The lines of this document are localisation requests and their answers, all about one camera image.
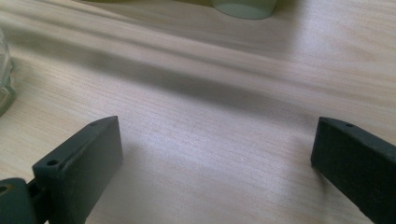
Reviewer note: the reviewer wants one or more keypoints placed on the pale green cup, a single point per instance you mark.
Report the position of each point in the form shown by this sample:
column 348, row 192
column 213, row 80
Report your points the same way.
column 244, row 7

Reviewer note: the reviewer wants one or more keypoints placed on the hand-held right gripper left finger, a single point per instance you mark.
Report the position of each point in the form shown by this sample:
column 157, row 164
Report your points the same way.
column 81, row 168

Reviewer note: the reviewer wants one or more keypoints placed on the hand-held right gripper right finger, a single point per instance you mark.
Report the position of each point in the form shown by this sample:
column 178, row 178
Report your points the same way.
column 358, row 161

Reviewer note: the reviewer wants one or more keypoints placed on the clear glass jar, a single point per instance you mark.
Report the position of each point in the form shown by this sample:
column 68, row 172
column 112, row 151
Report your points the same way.
column 4, row 81

